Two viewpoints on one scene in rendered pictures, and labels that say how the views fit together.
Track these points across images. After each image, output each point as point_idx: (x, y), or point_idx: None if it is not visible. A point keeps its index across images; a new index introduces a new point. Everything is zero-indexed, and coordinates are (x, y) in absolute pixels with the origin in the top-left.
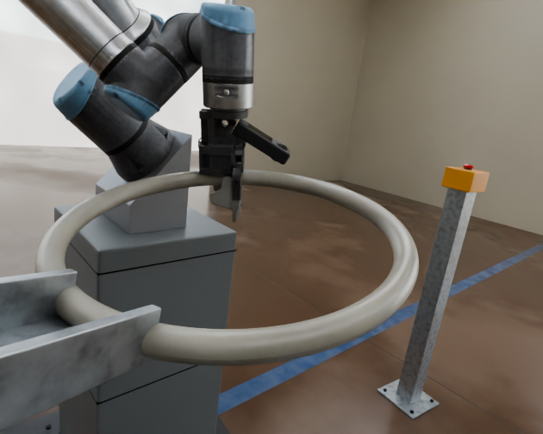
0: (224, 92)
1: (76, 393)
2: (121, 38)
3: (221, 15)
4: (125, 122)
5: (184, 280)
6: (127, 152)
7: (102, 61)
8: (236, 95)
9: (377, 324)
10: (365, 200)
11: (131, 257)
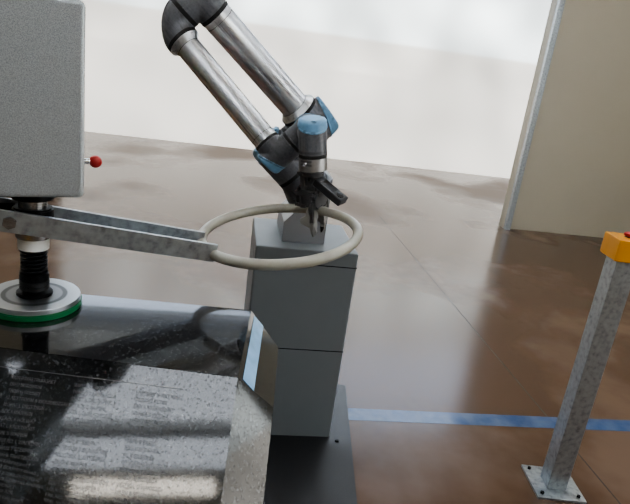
0: (303, 164)
1: (187, 257)
2: (267, 131)
3: (302, 126)
4: (289, 167)
5: (311, 280)
6: (289, 187)
7: (256, 143)
8: (310, 165)
9: (282, 267)
10: (356, 230)
11: (275, 254)
